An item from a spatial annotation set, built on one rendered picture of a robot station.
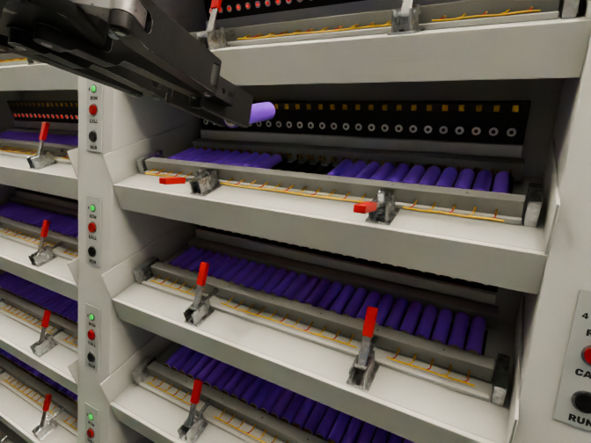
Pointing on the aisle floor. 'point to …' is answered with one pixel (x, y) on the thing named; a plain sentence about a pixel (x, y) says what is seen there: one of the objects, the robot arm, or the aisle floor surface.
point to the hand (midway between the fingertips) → (212, 98)
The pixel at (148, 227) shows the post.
